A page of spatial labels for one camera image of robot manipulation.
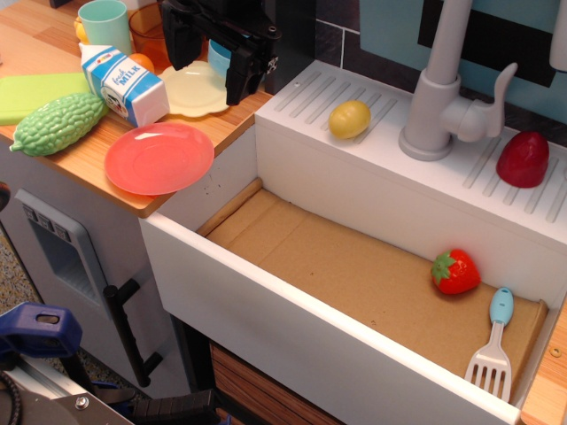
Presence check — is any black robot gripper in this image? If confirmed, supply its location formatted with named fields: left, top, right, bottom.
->
left=161, top=1, right=282, bottom=105

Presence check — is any yellow toy potato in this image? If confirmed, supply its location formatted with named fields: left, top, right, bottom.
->
left=328, top=100, right=371, bottom=139

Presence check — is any pale yellow scalloped plate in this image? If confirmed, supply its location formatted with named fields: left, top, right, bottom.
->
left=159, top=60, right=229, bottom=118

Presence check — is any pink plastic plate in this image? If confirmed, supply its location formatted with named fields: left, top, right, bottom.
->
left=105, top=122, right=214, bottom=196

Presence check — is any blue plastic bowl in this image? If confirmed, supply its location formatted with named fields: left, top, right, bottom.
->
left=207, top=40, right=231, bottom=79

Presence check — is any orange transparent bowl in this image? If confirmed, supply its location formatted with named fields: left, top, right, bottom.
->
left=129, top=2, right=171, bottom=73

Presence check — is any orange toy fruit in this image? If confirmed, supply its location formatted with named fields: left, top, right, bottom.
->
left=129, top=53, right=155, bottom=73

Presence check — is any blue white milk carton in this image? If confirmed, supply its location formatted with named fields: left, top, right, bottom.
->
left=81, top=45, right=170, bottom=128

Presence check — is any mint green plastic cup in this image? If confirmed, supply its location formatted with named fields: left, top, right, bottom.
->
left=78, top=0, right=132, bottom=55

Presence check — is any yellow toy banana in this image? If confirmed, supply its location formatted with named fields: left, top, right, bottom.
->
left=74, top=17, right=89, bottom=44

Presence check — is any green toy bitter gourd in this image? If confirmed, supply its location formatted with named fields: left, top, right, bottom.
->
left=10, top=93, right=108, bottom=157

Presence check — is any lime green cutting board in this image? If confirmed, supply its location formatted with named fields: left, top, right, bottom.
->
left=1, top=73, right=89, bottom=126

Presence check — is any grey toy faucet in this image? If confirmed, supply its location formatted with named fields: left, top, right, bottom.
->
left=399, top=1, right=518, bottom=161

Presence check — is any grey dishwasher panel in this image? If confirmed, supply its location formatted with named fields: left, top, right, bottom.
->
left=16, top=189, right=110, bottom=319

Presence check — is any white toy sink basin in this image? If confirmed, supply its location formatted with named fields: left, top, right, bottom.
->
left=141, top=63, right=566, bottom=424

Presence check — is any brown cardboard liner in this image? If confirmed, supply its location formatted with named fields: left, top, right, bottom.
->
left=196, top=177, right=549, bottom=402

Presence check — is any red toy strawberry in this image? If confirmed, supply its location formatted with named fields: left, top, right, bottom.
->
left=431, top=249, right=481, bottom=295

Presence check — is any dark red toy pepper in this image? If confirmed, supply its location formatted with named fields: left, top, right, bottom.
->
left=496, top=131, right=550, bottom=189

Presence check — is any blue clamp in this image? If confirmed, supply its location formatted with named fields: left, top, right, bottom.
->
left=1, top=302, right=82, bottom=362

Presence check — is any white blue toy spatula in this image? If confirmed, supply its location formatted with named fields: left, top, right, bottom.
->
left=464, top=287, right=515, bottom=402

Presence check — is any black vertical post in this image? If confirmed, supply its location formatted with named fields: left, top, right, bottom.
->
left=264, top=0, right=316, bottom=95

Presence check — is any black cabinet door handle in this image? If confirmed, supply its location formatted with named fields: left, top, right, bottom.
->
left=103, top=279, right=163, bottom=388

